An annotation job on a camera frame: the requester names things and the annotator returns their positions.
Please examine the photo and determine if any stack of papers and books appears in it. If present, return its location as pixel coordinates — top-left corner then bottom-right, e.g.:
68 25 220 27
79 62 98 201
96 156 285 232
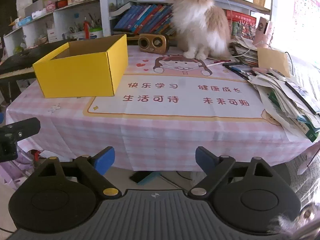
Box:
229 37 319 142

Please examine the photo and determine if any row of leaning books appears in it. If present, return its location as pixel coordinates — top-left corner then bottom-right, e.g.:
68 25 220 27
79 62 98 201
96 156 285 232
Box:
112 3 176 36

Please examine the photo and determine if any black pen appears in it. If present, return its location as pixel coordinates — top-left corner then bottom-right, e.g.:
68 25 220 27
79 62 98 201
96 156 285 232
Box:
222 62 242 67

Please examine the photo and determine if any pink card with portrait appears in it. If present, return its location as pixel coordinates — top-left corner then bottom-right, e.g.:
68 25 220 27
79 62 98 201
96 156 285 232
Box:
253 17 273 48

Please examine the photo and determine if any fluffy orange white cat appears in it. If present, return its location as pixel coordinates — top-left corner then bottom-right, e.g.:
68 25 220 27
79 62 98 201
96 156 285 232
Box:
167 0 231 60

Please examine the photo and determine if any red packaged box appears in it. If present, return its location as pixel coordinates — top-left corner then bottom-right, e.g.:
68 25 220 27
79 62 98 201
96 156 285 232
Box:
224 9 257 27

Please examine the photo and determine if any pen holder cup green lid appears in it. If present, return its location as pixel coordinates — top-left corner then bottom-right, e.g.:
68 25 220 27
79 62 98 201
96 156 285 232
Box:
89 27 103 39

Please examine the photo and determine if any white bookshelf unit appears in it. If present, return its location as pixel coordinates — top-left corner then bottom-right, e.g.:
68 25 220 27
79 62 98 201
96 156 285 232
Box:
2 0 273 55

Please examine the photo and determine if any brown paper envelope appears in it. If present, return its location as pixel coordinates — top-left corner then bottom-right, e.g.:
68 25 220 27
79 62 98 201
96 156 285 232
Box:
257 47 290 77

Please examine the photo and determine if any wooden retro speaker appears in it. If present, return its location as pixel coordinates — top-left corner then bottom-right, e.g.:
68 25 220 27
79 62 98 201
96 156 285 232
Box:
138 34 170 55

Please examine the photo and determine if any yellow cardboard box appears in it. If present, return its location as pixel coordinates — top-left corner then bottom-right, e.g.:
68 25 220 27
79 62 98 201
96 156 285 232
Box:
33 34 129 98

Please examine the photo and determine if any pink checked desk mat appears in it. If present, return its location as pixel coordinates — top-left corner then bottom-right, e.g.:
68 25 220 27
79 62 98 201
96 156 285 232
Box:
6 46 319 171

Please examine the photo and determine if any blue pen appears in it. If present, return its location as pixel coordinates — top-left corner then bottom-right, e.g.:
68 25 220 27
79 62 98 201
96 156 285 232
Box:
226 66 250 78

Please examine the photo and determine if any black keyboard piano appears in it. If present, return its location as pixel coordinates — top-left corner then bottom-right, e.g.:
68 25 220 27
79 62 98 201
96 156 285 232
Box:
0 39 75 83

